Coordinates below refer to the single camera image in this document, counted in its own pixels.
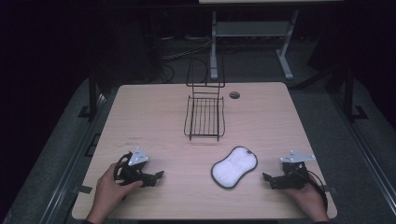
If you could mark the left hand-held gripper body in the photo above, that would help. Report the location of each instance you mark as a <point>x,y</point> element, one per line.
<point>137,157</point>

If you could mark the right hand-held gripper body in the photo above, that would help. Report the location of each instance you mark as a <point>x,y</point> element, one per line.
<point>294,172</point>

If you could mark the white sponge pad black edge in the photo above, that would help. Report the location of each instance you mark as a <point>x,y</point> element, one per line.
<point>234,167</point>

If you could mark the person's right hand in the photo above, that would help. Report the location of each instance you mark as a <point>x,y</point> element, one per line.
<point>306,202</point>

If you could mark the person's left hand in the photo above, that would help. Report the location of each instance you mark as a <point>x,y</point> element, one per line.
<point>109,194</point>

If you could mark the grey tape strip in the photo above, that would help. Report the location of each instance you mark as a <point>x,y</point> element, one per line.
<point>82,189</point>
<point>330,189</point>

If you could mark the grey metal stand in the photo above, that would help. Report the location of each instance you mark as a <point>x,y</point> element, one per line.
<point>250,29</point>

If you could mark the aluminium floor rail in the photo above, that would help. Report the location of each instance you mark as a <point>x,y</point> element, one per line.
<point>71,161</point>
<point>364,149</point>

